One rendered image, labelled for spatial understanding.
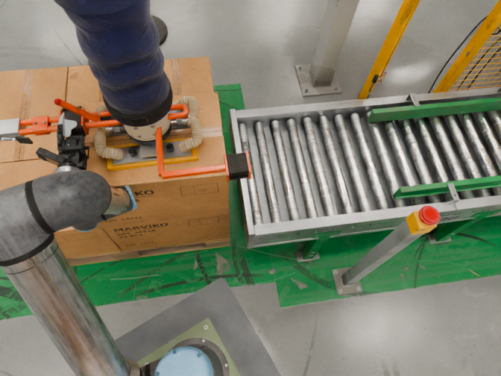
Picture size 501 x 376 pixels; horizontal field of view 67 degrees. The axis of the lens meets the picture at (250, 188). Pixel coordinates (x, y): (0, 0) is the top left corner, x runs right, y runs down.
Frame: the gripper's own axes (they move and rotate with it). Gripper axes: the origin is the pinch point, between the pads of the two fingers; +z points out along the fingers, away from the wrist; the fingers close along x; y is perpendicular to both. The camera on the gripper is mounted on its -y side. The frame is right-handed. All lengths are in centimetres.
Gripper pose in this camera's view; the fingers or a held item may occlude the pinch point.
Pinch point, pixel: (65, 122)
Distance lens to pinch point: 151.7
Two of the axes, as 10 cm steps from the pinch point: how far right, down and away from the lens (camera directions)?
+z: -1.4, -8.9, 4.3
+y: 9.9, -1.1, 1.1
